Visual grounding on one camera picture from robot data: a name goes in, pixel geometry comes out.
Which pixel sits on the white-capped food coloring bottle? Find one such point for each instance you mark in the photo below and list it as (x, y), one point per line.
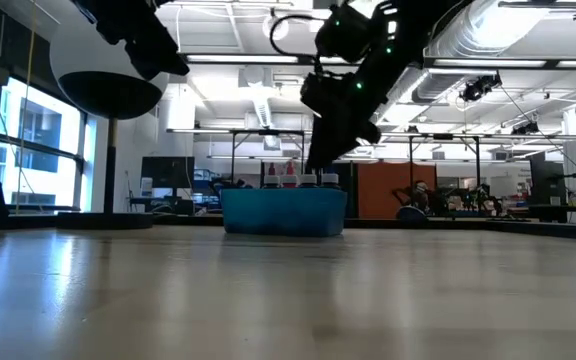
(309, 181)

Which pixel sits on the purple-tipped food coloring bottle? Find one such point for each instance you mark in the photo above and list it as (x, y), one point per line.
(272, 181)

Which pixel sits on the white globe lamp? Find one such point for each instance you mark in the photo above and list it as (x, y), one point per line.
(110, 95)

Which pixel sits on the blue-tipped food coloring bottle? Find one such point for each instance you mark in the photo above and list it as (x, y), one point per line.
(329, 180)

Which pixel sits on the black monitor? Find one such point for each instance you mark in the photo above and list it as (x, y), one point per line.
(168, 172)

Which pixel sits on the blue dome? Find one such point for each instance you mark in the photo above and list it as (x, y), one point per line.
(410, 214)

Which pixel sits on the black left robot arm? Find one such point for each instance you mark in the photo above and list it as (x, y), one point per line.
(118, 15)

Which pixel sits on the orange partition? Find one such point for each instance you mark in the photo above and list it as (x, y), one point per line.
(383, 190)

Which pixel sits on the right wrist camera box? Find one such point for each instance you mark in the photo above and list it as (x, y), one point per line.
(348, 35)

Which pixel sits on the black ceiling spotlight cluster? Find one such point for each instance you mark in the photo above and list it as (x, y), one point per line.
(478, 89)

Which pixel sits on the black background robot arms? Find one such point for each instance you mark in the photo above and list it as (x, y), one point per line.
(468, 200)

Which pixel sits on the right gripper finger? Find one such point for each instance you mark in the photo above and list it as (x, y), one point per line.
(325, 150)

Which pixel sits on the large window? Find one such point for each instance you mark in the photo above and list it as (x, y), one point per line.
(43, 150)

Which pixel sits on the long ceiling light strip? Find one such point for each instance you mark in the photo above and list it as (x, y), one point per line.
(518, 63)

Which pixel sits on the small black ceiling fixture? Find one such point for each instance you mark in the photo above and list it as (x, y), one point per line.
(525, 129)

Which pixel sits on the teal plastic bin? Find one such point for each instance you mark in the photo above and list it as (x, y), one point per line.
(283, 212)

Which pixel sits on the pink-tipped food coloring bottle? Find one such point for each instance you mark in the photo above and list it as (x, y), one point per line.
(290, 181)

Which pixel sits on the wide black workstation frame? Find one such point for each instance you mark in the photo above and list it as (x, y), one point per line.
(443, 136)

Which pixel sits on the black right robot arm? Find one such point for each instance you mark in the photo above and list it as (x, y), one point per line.
(418, 30)

